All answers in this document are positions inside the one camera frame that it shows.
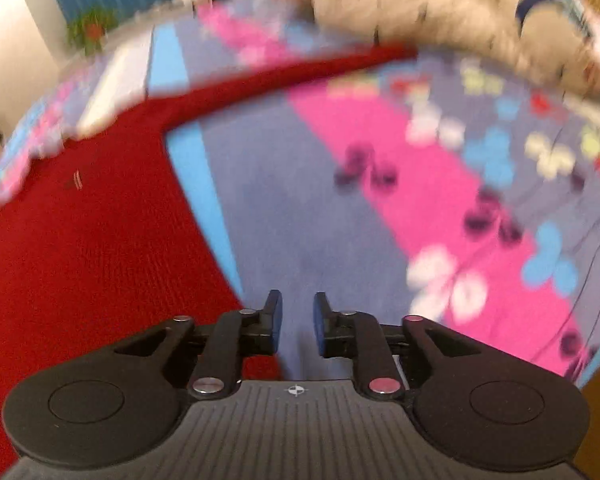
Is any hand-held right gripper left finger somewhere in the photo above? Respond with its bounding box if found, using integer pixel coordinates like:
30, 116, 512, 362
112, 289, 284, 401

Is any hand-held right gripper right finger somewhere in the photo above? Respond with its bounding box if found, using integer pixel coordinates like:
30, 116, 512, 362
313, 291, 481, 401

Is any red knit sweater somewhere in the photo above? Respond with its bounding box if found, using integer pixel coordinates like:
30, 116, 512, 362
0, 45, 421, 480

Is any floral printed blanket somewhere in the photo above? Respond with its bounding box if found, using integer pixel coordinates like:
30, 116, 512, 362
0, 0, 600, 396

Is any beige star print quilt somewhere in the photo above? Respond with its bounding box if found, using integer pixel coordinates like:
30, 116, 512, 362
265, 0, 600, 101

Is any green potted plant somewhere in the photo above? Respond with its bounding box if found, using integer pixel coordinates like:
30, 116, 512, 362
65, 7, 121, 56

